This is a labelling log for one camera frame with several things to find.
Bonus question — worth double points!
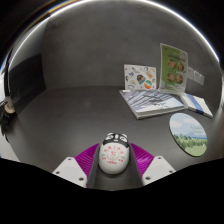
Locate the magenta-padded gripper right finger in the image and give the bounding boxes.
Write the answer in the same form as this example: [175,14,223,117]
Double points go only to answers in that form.
[127,142,177,187]

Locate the white colourful sticker sheet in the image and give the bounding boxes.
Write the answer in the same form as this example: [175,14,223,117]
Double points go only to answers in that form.
[123,63,158,91]

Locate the round landscape-print mouse pad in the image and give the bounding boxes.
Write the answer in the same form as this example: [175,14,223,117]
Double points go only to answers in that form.
[168,112,209,158]

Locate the green flyer in clear stand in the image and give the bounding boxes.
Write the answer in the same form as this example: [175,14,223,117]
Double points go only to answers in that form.
[157,42,190,95]

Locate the black clamp with beige knob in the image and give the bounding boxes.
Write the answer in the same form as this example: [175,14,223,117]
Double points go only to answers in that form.
[0,99,17,143]

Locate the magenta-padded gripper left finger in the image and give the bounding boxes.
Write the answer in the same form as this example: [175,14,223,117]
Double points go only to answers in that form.
[52,142,102,189]

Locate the white wall switch plates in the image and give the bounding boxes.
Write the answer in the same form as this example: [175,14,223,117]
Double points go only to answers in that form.
[186,66,205,86]

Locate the white panda-print computer mouse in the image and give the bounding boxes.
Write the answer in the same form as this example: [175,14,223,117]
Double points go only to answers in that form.
[98,132,131,175]

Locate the white book with blue stripe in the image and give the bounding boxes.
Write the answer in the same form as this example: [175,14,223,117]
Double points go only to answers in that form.
[178,92,214,120]

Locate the grey building-cover book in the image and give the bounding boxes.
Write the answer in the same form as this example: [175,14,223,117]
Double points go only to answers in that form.
[119,88,187,121]

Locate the black flat panel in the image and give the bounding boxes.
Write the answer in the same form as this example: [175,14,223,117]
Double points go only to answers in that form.
[7,63,48,115]

